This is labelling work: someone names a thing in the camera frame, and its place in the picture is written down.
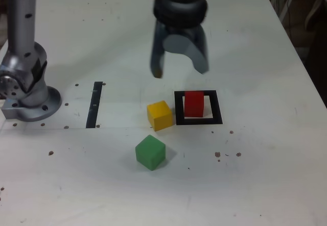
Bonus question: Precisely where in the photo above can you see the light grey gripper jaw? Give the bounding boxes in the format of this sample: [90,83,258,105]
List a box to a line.
[163,25,211,75]

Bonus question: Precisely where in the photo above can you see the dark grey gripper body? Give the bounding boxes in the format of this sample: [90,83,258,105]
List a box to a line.
[165,26,198,37]

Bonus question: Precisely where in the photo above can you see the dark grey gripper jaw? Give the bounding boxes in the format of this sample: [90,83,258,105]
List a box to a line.
[149,21,167,79]

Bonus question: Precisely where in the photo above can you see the red cube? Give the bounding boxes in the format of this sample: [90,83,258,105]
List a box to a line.
[184,90,205,118]

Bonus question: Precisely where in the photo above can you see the yellow cube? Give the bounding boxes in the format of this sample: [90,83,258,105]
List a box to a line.
[146,100,174,132]

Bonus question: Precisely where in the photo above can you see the green cube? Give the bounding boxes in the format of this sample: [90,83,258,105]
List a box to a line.
[135,134,167,171]

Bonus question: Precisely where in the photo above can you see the black tape square outline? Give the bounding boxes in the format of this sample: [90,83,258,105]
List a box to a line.
[174,90,223,126]

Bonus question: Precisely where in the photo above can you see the black tape strip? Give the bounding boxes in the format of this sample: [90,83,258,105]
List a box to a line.
[85,81,103,129]

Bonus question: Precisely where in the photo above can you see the pale curved furniture part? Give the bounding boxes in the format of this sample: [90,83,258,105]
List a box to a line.
[306,0,327,32]

